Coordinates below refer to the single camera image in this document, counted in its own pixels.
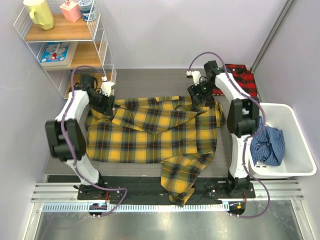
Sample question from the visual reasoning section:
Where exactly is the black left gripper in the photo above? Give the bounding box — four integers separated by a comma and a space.
88, 90, 115, 116

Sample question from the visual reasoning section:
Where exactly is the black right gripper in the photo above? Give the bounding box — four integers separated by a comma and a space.
187, 79, 216, 108

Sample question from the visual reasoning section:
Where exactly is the yellow plaid long sleeve shirt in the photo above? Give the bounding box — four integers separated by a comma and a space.
85, 96, 225, 206

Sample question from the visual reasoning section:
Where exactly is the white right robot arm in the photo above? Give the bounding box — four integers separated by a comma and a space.
186, 60, 260, 198

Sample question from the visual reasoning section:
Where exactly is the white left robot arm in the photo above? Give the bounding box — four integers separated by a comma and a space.
45, 74, 115, 200

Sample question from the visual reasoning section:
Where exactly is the red plaid folded shirt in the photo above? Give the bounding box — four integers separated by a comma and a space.
225, 64, 258, 98

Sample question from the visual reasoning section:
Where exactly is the blue white book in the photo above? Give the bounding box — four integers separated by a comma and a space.
39, 41, 78, 69

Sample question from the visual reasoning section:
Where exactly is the blue checked shirt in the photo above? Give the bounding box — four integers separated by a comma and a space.
250, 125, 285, 167

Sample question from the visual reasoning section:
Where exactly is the pink box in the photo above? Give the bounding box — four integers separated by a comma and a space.
59, 0, 82, 23

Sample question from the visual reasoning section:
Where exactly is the blue white patterned cup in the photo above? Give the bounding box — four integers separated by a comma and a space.
78, 0, 96, 22

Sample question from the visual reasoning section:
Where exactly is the white plastic bin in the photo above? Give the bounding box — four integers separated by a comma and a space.
248, 102, 317, 179

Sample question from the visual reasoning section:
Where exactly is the yellow pitcher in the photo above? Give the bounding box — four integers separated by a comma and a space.
23, 0, 55, 31

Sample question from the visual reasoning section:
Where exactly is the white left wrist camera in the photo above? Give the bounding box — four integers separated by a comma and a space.
100, 76, 116, 97

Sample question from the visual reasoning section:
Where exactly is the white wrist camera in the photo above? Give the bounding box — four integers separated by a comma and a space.
100, 76, 116, 97
186, 70, 201, 85

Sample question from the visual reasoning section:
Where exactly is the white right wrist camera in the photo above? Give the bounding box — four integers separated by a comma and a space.
186, 70, 201, 85

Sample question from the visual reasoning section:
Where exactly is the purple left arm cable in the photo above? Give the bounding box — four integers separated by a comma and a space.
61, 65, 128, 218

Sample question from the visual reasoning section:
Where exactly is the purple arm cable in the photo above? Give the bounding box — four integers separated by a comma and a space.
187, 51, 272, 220
61, 65, 128, 218

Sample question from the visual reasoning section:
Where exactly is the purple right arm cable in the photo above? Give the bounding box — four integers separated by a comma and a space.
187, 51, 272, 220

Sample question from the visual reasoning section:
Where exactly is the white wire wooden shelf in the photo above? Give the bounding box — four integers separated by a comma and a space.
14, 0, 117, 99

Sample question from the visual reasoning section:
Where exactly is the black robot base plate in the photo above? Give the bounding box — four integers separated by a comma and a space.
73, 176, 256, 206

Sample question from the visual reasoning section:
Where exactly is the aluminium rail frame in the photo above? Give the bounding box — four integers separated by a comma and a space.
24, 175, 316, 240

